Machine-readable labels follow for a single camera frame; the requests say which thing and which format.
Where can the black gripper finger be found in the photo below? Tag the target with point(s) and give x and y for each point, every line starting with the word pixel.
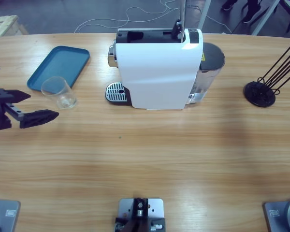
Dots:
pixel 17 96
pixel 37 118

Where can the clear drinking glass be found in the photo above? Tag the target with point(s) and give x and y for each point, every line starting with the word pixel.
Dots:
pixel 62 96

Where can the chrome coffee machine lever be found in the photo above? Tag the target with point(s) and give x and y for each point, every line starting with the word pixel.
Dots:
pixel 182 14

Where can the white capsule coffee machine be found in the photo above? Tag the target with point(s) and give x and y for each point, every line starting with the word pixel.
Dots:
pixel 157 77

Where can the blue rectangular tray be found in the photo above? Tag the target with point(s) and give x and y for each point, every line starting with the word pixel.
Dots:
pixel 60 65

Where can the wooden crate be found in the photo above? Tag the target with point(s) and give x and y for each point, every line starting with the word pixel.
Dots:
pixel 4 25

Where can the clear water tank black lid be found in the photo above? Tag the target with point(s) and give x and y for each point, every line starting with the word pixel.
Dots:
pixel 212 58

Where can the white table leg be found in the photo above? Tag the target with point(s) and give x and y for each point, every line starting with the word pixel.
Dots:
pixel 204 14

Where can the black capsule holder with rods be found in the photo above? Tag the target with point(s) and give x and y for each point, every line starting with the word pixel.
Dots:
pixel 257 96

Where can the black sneaker white sole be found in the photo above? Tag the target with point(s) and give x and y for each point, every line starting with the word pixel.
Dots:
pixel 229 4
pixel 252 15

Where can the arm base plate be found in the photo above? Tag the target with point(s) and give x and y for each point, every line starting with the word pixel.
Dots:
pixel 4 215
pixel 282 215

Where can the metal bracket with dark post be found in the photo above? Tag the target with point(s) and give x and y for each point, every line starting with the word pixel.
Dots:
pixel 140 210

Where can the white slanted frame leg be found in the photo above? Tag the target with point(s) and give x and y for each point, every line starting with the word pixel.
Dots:
pixel 265 17

